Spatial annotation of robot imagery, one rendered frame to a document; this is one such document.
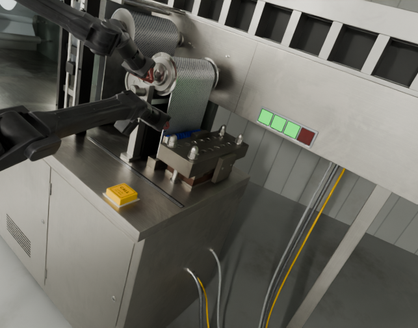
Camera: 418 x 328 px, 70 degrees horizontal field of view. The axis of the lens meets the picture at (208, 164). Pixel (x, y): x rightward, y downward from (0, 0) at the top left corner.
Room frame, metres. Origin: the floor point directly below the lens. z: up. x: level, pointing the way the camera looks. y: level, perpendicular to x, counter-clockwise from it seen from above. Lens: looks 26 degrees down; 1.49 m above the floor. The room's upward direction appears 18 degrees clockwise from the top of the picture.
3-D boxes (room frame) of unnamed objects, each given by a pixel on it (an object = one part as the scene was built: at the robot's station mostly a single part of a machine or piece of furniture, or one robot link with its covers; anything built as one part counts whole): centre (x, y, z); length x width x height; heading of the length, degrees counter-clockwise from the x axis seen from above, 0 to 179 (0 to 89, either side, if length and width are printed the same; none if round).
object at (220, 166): (1.09, -0.07, 0.96); 0.10 x 0.03 x 0.11; 150
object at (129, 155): (1.05, 0.31, 1.05); 0.06 x 0.05 x 0.31; 150
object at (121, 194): (0.78, 0.23, 0.91); 0.07 x 0.07 x 0.02; 60
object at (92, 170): (1.56, 1.06, 0.88); 2.52 x 0.66 x 0.04; 60
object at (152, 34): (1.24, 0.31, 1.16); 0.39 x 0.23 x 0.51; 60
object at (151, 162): (1.14, 0.14, 0.92); 0.28 x 0.04 x 0.04; 150
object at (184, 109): (1.14, 0.14, 1.11); 0.23 x 0.01 x 0.18; 150
